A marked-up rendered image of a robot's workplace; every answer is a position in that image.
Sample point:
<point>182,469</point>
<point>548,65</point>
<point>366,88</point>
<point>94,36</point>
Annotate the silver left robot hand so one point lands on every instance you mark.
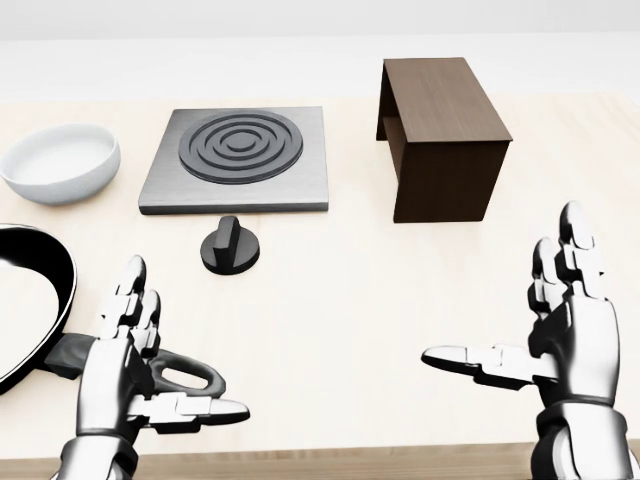
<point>102,390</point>

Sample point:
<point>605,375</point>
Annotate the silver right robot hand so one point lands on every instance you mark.
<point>582,350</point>

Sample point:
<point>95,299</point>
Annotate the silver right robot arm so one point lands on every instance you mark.
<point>582,442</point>

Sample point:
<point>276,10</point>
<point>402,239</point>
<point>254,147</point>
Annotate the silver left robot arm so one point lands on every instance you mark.
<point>95,457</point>

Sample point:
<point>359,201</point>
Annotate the round black stove knob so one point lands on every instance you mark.
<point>230,247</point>

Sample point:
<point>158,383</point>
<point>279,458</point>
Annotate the flat grey stove plate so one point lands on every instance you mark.
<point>235,161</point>

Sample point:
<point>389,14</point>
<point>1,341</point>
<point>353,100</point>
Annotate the black frying pan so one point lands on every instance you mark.
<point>50,300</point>

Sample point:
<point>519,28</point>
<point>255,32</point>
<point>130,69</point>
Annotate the white ceramic bowl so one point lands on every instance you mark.
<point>62,162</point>

